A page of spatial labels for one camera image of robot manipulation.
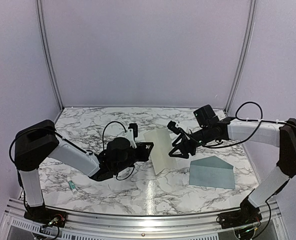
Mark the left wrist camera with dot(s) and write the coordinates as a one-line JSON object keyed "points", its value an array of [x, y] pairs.
{"points": [[131, 134]]}

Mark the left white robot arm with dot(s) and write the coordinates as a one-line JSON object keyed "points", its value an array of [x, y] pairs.
{"points": [[33, 145]]}

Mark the left aluminium corner post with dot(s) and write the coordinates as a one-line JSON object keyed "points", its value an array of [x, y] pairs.
{"points": [[47, 53]]}

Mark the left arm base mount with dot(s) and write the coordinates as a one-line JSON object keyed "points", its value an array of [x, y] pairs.
{"points": [[46, 216]]}

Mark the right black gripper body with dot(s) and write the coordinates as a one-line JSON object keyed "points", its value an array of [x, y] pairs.
{"points": [[192, 149]]}

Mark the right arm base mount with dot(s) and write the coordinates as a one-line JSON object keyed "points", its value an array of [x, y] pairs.
{"points": [[237, 218]]}

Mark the white green glue stick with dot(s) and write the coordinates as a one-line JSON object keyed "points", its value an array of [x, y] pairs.
{"points": [[72, 185]]}

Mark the beige letter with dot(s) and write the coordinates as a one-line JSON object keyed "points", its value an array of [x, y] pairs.
{"points": [[160, 152]]}

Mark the aluminium front rail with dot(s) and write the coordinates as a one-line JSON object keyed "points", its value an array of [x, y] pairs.
{"points": [[96, 226]]}

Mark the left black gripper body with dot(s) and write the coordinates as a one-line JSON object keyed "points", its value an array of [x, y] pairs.
{"points": [[131, 162]]}

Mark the blue-grey envelope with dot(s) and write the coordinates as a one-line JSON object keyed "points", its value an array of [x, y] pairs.
{"points": [[212, 172]]}

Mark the aluminium corner post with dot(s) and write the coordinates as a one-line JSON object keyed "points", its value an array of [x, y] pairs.
{"points": [[47, 53], [246, 42]]}

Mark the right aluminium corner post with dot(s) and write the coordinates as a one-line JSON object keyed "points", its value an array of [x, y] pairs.
{"points": [[246, 42]]}

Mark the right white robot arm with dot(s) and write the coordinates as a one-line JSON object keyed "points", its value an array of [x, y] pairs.
{"points": [[214, 131]]}

